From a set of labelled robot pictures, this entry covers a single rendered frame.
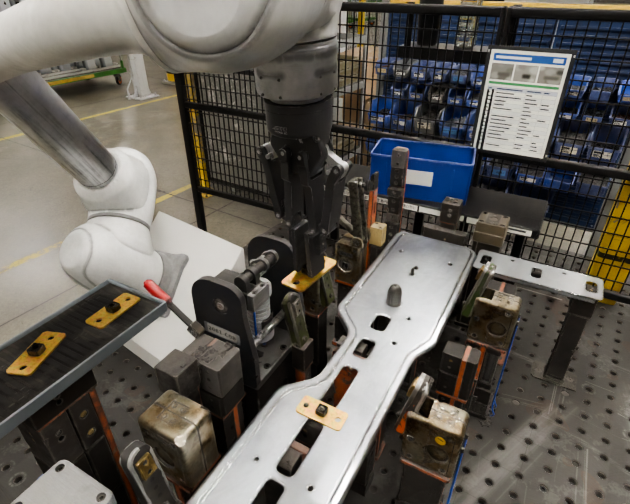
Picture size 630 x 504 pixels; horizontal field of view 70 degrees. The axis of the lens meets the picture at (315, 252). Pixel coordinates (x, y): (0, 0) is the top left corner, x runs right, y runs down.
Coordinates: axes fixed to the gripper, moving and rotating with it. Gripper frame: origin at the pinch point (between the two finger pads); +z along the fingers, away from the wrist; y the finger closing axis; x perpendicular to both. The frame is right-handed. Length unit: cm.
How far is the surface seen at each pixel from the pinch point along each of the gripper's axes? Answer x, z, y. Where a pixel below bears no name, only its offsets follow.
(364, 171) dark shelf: 87, 32, -45
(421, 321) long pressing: 29.1, 32.5, 5.4
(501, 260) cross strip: 63, 34, 11
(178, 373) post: -15.5, 20.0, -14.9
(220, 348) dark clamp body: -6.7, 22.5, -15.5
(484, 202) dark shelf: 88, 33, -3
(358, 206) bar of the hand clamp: 40.7, 17.0, -18.0
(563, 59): 103, -6, 7
